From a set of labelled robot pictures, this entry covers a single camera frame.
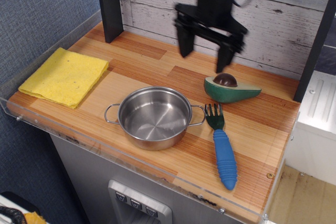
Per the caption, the blue handled metal fork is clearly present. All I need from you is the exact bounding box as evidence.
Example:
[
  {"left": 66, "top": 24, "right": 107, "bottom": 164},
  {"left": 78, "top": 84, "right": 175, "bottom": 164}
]
[{"left": 205, "top": 103, "right": 237, "bottom": 190}]

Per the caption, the clear acrylic table guard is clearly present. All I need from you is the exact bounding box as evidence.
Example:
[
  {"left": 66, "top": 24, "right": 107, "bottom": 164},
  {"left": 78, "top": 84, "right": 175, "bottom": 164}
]
[{"left": 1, "top": 7, "right": 299, "bottom": 223}]

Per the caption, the white toy sink unit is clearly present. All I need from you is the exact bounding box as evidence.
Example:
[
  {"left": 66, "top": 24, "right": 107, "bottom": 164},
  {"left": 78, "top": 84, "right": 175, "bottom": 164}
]
[{"left": 285, "top": 71, "right": 335, "bottom": 185}]

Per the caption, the grey toy fridge cabinet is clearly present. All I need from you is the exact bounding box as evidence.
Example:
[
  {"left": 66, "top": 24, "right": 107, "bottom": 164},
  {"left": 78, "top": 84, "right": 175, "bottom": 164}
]
[{"left": 49, "top": 132, "right": 245, "bottom": 224}]

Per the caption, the black right support post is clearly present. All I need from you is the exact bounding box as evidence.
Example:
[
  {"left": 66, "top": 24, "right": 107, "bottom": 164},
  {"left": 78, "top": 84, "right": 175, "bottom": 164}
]
[{"left": 293, "top": 0, "right": 335, "bottom": 102}]

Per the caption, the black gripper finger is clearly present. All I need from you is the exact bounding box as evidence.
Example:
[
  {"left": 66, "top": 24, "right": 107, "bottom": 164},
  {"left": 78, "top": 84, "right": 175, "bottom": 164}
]
[
  {"left": 216, "top": 43, "right": 240, "bottom": 73},
  {"left": 175, "top": 22, "right": 195, "bottom": 57}
]

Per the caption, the yellow folded cloth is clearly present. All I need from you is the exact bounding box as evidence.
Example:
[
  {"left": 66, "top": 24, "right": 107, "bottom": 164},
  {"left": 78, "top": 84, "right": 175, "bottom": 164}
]
[{"left": 18, "top": 48, "right": 109, "bottom": 109}]

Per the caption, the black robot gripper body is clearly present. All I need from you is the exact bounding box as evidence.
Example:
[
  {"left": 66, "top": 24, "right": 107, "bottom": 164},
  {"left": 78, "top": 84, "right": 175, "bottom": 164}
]
[{"left": 175, "top": 0, "right": 247, "bottom": 50}]

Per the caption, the green toy avocado half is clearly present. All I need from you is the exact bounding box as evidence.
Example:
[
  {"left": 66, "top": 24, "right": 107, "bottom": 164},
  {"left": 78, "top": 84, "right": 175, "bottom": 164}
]
[{"left": 204, "top": 73, "right": 261, "bottom": 103}]

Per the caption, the black braided hose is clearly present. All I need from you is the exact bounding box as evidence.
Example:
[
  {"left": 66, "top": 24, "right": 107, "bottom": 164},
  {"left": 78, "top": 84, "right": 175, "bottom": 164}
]
[{"left": 0, "top": 206, "right": 27, "bottom": 224}]

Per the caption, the stainless steel pot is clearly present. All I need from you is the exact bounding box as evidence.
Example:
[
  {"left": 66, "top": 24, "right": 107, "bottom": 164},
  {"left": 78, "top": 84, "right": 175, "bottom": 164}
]
[{"left": 104, "top": 86, "right": 206, "bottom": 151}]

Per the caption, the yellow object in corner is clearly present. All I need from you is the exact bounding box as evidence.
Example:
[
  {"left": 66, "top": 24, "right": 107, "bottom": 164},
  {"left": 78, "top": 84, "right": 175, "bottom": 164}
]
[{"left": 24, "top": 212, "right": 47, "bottom": 224}]

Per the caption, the silver dispenser button panel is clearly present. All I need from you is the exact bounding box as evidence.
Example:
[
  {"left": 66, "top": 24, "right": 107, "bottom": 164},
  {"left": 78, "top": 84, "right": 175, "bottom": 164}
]
[{"left": 108, "top": 179, "right": 173, "bottom": 223}]

